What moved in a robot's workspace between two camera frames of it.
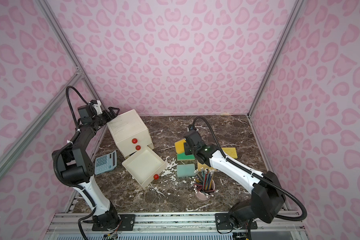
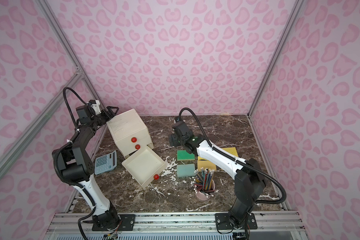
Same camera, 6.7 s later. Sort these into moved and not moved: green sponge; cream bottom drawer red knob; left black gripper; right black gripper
Moved: right black gripper
Not moved: left black gripper; green sponge; cream bottom drawer red knob
